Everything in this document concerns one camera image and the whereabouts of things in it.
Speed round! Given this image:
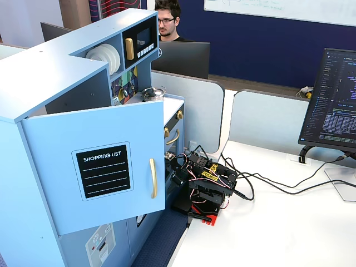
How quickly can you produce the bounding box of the blue shopping list door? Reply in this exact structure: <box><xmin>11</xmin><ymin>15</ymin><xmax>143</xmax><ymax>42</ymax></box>
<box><xmin>19</xmin><ymin>100</ymin><xmax>166</xmax><ymax>236</ymax></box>

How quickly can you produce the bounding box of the white desk cable grommet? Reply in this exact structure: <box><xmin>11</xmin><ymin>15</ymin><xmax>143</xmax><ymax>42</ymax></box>
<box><xmin>287</xmin><ymin>155</ymin><xmax>313</xmax><ymax>167</ymax></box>

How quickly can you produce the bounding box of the monitor showing code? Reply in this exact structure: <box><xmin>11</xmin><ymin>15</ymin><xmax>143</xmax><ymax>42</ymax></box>
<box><xmin>298</xmin><ymin>47</ymin><xmax>356</xmax><ymax>154</ymax></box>

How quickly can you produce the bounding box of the dark monitor with thin edge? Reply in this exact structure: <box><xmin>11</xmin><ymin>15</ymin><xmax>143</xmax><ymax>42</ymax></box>
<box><xmin>40</xmin><ymin>22</ymin><xmax>74</xmax><ymax>43</ymax></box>

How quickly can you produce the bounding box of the grey desk divider panel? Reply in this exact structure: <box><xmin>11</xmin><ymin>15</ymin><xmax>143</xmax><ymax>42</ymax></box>
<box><xmin>229</xmin><ymin>88</ymin><xmax>312</xmax><ymax>149</ymax></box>
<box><xmin>151</xmin><ymin>69</ymin><xmax>225</xmax><ymax>154</ymax></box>

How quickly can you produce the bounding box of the man with glasses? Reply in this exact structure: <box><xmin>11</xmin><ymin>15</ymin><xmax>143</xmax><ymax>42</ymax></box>
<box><xmin>154</xmin><ymin>0</ymin><xmax>197</xmax><ymax>43</ymax></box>

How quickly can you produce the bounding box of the white toy plate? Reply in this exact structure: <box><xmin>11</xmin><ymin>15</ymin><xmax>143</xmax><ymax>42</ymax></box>
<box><xmin>85</xmin><ymin>48</ymin><xmax>105</xmax><ymax>61</ymax></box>
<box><xmin>93</xmin><ymin>46</ymin><xmax>113</xmax><ymax>73</ymax></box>
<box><xmin>107</xmin><ymin>44</ymin><xmax>121</xmax><ymax>76</ymax></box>

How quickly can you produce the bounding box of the black toy microwave door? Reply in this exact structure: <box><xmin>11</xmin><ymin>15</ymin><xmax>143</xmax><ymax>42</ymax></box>
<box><xmin>122</xmin><ymin>16</ymin><xmax>159</xmax><ymax>70</ymax></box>

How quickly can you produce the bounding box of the yellow and white cable bundle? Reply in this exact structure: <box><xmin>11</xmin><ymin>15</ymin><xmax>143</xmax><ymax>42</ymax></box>
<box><xmin>295</xmin><ymin>86</ymin><xmax>314</xmax><ymax>100</ymax></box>

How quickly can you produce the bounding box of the black monitor back side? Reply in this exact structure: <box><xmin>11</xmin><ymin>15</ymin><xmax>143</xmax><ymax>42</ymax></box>
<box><xmin>151</xmin><ymin>41</ymin><xmax>211</xmax><ymax>80</ymax></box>

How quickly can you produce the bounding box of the red and black robot base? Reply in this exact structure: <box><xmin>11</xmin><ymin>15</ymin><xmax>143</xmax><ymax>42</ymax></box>
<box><xmin>187</xmin><ymin>194</ymin><xmax>231</xmax><ymax>227</ymax></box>

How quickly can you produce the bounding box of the black cable chain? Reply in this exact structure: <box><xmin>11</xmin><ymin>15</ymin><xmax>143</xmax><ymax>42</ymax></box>
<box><xmin>298</xmin><ymin>145</ymin><xmax>314</xmax><ymax>165</ymax></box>

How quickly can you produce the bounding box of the gold door handle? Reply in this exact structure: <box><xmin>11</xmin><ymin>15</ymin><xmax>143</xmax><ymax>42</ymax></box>
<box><xmin>149</xmin><ymin>158</ymin><xmax>158</xmax><ymax>199</ymax></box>

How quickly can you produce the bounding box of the red striped banner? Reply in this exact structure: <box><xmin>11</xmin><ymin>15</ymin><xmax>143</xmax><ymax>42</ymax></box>
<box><xmin>88</xmin><ymin>0</ymin><xmax>142</xmax><ymax>22</ymax></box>

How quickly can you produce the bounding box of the gold oven handle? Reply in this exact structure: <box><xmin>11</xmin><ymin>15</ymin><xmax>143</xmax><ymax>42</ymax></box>
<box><xmin>166</xmin><ymin>128</ymin><xmax>180</xmax><ymax>146</ymax></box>

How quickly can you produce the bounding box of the blue toy kitchen cabinet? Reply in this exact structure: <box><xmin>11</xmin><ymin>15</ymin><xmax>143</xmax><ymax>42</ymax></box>
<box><xmin>0</xmin><ymin>8</ymin><xmax>186</xmax><ymax>267</ymax></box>

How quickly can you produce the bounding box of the metal toy pot with lid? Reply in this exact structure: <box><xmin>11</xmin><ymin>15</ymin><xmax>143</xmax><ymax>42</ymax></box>
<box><xmin>141</xmin><ymin>86</ymin><xmax>167</xmax><ymax>103</ymax></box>

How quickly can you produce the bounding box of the gold microwave handle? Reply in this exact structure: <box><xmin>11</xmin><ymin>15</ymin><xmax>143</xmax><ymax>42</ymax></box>
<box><xmin>125</xmin><ymin>37</ymin><xmax>135</xmax><ymax>61</ymax></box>

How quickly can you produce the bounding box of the dark toy faucet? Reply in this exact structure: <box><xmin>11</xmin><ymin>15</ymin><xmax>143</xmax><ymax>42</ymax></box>
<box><xmin>121</xmin><ymin>82</ymin><xmax>137</xmax><ymax>98</ymax></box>

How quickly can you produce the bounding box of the long black cable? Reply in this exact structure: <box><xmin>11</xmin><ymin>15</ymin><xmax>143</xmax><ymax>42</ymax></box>
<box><xmin>221</xmin><ymin>152</ymin><xmax>356</xmax><ymax>201</ymax></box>

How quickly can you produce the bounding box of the silver monitor stand base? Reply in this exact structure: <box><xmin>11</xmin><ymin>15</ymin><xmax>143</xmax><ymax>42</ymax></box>
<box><xmin>324</xmin><ymin>166</ymin><xmax>356</xmax><ymax>202</ymax></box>

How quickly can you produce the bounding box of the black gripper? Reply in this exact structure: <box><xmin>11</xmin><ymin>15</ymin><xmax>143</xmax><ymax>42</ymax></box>
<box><xmin>166</xmin><ymin>157</ymin><xmax>195</xmax><ymax>186</ymax></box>

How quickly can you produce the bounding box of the white whiteboard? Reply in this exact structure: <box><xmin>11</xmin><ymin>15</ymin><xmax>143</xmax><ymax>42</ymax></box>
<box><xmin>203</xmin><ymin>0</ymin><xmax>356</xmax><ymax>28</ymax></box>

